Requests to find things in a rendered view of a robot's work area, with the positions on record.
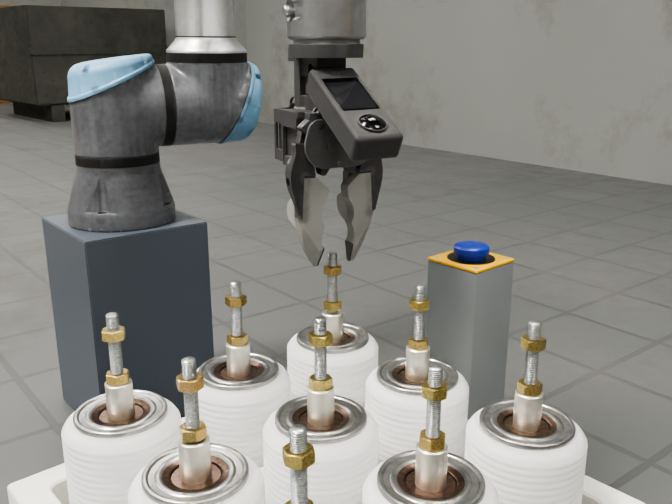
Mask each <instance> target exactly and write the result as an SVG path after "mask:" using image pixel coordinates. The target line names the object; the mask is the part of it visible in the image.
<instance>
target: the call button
mask: <svg viewBox="0 0 672 504"><path fill-rule="evenodd" d="M489 252H490V247H489V246H488V245H487V244H486V243H483V242H478V241H460V242H457V243H456V244H454V253H456V254H457V258H458V259H460V260H464V261H482V260H485V258H486V255H488V254H489Z"/></svg>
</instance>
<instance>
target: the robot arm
mask: <svg viewBox="0 0 672 504"><path fill-rule="evenodd" d="M174 12H175V30H176V38H175V40H174V42H173V43H172V44H171V45H170V46H169V47H168V48H167V49H166V61H167V63H166V64H154V59H153V57H152V55H151V54H136V55H128V56H119V57H111V58H104V59H98V60H92V61H86V62H81V63H77V64H75V65H73V66H72V67H71V68H70V70H69V72H68V76H67V78H68V97H67V102H69V106H70V116H71V126H72V135H73V145H74V154H75V163H76V174H75V178H74V182H73V187H72V191H71V195H70V200H69V204H68V209H67V213H68V223H69V226H70V227H72V228H74V229H77V230H82V231H89V232H129V231H138V230H145V229H150V228H155V227H159V226H162V225H165V224H168V223H170V222H172V221H173V220H175V218H176V211H175V202H174V199H173V197H172V195H171V192H170V190H169V187H168V185H167V182H166V180H165V177H164V175H163V172H162V170H161V166H160V156H159V147H160V146H173V145H189V144H205V143H217V144H223V143H225V142H231V141H240V140H243V139H245V138H247V137H248V136H249V135H250V134H251V133H252V132H253V130H254V128H255V126H256V125H257V122H258V119H259V115H260V111H261V105H262V81H261V80H260V77H261V75H260V72H259V69H258V68H257V66H256V65H255V64H253V63H251V62H249V61H247V50H246V49H245V48H244V47H243V46H242V45H241V44H240V43H239V42H238V41H237V39H236V25H235V0H174ZM282 14H283V15H284V16H286V24H287V37H288V38H289V39H292V40H293V44H288V61H294V97H292V98H291V99H290V102H289V106H288V107H280V108H274V146H275V159H277V160H280V161H283V165H286V168H285V179H286V185H287V188H288V191H289V194H290V197H291V199H290V200H289V201H288V204H287V216H288V219H289V221H290V222H291V223H292V224H293V226H294V227H295V228H296V230H297V232H298V237H299V239H300V243H301V246H302V248H303V251H304V253H305V254H306V256H307V258H308V259H309V261H310V262H311V264H312V265H313V266H318V265H319V262H320V260H321V257H322V255H323V252H324V247H323V244H322V240H321V237H322V232H323V230H324V224H323V221H322V211H323V208H324V206H325V204H326V203H327V201H328V192H329V190H328V188H327V187H326V186H325V185H324V184H323V183H322V182H321V181H319V180H318V179H317V178H315V177H316V173H317V174H319V175H322V176H325V175H326V174H327V173H328V171H329V169H330V168H343V169H344V170H343V182H342V183H341V192H340V193H339V194H338V195H337V208H338V211H339V214H340V215H341V216H342V218H343V219H344V220H345V223H346V225H347V229H348V232H347V237H346V240H345V248H346V258H347V260H348V261H352V260H354V258H355V257H356V255H357V253H358V251H359V249H360V247H361V245H362V243H363V240H364V238H365V236H366V233H367V231H368V228H369V225H370V222H371V218H372V214H373V211H374V210H375V209H376V204H377V200H378V196H379V192H380V188H381V183H382V177H383V166H382V159H384V158H394V157H397V156H398V154H399V151H400V148H401V144H402V141H403V134H402V132H401V131H400V130H399V129H398V127H397V126H396V125H395V123H394V122H393V121H392V119H391V118H390V117H389V115H388V114H387V113H386V111H385V110H384V109H383V107H382V106H381V105H380V103H379V102H378V101H377V99H376V98H375V97H374V95H373V94H372V93H371V92H370V90H369V89H368V88H367V86H366V85H365V84H364V82H363V81H362V80H361V78H360V77H359V76H358V74H357V73H356V72H355V70H354V69H353V68H346V58H363V49H364V44H360V39H364V38H365V37H366V0H286V5H284V6H283V7H282ZM294 98H295V103H292V101H293V99H294ZM278 123H279V146H278ZM315 168H316V172H315Z"/></svg>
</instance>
